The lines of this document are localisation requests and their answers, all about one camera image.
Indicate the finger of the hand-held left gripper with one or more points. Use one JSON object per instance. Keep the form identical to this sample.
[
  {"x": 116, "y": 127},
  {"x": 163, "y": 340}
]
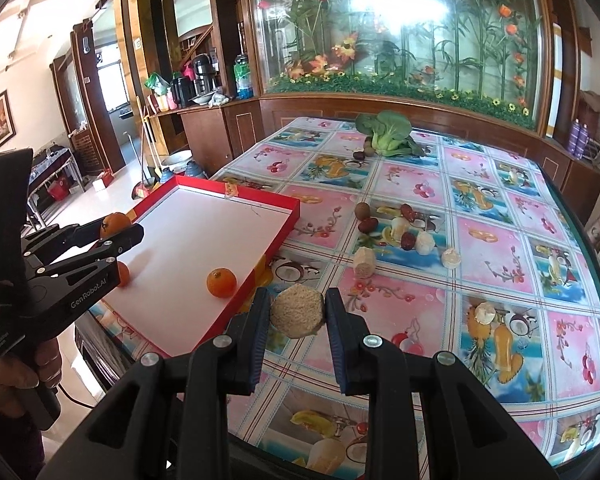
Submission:
[
  {"x": 125, "y": 240},
  {"x": 65, "y": 232}
]

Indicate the red basket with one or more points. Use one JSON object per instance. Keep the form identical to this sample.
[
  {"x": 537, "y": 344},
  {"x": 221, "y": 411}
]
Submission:
[{"x": 58, "y": 190}]

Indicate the metal basin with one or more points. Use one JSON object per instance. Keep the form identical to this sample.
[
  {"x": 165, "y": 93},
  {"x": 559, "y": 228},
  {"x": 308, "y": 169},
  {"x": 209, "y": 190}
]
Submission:
[{"x": 177, "y": 161}]

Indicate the red date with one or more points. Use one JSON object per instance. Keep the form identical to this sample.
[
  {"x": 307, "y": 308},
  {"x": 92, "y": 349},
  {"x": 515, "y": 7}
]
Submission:
[
  {"x": 358, "y": 154},
  {"x": 407, "y": 210},
  {"x": 406, "y": 242},
  {"x": 367, "y": 225}
]

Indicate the wooden sideboard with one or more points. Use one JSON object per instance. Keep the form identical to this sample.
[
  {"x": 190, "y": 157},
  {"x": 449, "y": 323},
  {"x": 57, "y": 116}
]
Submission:
[{"x": 305, "y": 110}]

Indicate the orange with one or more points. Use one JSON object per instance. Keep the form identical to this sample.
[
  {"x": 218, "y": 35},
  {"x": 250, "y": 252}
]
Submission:
[
  {"x": 124, "y": 276},
  {"x": 116, "y": 224},
  {"x": 221, "y": 282}
]

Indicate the black thermos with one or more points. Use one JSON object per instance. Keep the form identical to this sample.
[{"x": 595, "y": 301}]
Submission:
[{"x": 182, "y": 89}]

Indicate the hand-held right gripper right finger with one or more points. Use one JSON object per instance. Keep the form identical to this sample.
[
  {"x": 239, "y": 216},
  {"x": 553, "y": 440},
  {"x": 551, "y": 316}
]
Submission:
[{"x": 336, "y": 345}]

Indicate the brown bag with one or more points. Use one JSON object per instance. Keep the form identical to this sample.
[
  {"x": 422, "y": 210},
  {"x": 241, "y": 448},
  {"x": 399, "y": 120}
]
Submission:
[{"x": 592, "y": 106}]

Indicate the person's left hand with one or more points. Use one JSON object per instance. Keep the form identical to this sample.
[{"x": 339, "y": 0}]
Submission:
[{"x": 47, "y": 362}]

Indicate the dark side table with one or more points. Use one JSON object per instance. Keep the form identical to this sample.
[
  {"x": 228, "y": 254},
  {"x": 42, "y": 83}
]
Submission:
[{"x": 55, "y": 162}]

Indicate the red tray with white inside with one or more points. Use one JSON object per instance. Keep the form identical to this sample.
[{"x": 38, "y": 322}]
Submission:
[{"x": 190, "y": 240}]

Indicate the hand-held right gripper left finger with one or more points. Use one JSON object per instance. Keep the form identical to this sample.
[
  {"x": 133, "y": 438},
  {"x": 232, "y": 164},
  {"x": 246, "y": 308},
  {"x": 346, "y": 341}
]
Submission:
[{"x": 259, "y": 345}]

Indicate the fruit print tablecloth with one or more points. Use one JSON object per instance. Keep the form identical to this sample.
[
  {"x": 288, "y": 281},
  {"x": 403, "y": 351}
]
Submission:
[{"x": 480, "y": 240}]

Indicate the grey cloth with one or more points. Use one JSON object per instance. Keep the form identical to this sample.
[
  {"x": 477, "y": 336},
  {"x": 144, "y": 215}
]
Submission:
[{"x": 220, "y": 98}]

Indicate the green water bottle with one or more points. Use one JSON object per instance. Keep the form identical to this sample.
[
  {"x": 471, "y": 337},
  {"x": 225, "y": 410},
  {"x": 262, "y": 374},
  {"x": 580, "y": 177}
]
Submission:
[{"x": 242, "y": 79}]

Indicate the brown kiwi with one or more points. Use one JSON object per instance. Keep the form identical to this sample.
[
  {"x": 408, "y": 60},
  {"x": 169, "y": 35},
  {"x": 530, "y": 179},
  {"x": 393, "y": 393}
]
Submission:
[
  {"x": 362, "y": 209},
  {"x": 369, "y": 149}
]

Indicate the white bowl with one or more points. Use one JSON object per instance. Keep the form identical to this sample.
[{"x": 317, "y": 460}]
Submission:
[{"x": 205, "y": 98}]

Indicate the purple bottle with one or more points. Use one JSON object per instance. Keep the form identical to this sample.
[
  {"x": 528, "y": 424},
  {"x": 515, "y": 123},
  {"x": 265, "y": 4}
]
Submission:
[
  {"x": 574, "y": 137},
  {"x": 586, "y": 143}
]

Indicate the pink cup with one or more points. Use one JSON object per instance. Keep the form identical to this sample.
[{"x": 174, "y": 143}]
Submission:
[{"x": 163, "y": 103}]

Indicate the green broccoli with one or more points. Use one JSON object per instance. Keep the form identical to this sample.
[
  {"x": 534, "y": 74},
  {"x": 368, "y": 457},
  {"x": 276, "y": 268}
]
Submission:
[{"x": 385, "y": 132}]

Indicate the green plastic bag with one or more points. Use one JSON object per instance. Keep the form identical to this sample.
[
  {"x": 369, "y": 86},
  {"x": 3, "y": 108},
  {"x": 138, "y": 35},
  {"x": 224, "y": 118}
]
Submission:
[{"x": 156, "y": 83}]

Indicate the red box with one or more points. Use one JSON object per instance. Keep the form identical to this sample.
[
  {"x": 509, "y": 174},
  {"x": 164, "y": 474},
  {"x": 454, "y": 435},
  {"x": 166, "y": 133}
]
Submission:
[{"x": 105, "y": 179}]

